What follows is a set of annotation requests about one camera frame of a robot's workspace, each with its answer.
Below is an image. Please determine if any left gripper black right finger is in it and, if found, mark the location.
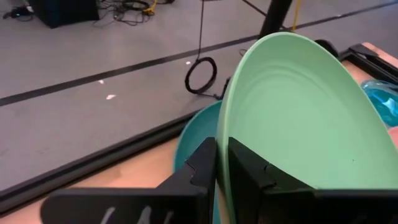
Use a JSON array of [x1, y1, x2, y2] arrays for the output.
[[228, 136, 398, 224]]

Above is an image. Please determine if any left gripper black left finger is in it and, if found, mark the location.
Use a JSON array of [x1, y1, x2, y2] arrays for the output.
[[40, 136, 218, 224]]

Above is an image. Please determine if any large teal plastic plate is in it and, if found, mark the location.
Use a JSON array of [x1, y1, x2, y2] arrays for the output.
[[173, 100, 224, 224]]

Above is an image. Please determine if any large light green plastic plate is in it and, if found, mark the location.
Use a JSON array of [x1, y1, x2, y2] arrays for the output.
[[216, 32, 398, 224]]

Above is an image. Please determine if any salmon pink plastic plate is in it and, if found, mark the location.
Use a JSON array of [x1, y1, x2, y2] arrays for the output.
[[387, 126, 398, 149]]

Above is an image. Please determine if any small clear blue plate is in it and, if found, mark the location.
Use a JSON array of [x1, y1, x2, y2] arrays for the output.
[[361, 79, 398, 128]]

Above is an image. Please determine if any black slanted pole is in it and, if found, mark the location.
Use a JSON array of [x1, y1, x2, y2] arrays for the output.
[[258, 0, 294, 40]]

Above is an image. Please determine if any black power strip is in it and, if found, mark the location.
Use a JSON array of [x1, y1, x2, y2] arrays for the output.
[[2, 5, 34, 20]]

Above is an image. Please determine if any black coiled cable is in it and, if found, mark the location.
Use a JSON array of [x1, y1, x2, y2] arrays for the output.
[[184, 0, 231, 101]]

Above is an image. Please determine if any yellow cable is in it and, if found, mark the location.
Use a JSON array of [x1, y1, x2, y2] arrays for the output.
[[290, 0, 302, 32]]

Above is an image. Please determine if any black cable tangle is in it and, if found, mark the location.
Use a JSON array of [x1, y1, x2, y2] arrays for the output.
[[99, 0, 175, 26]]

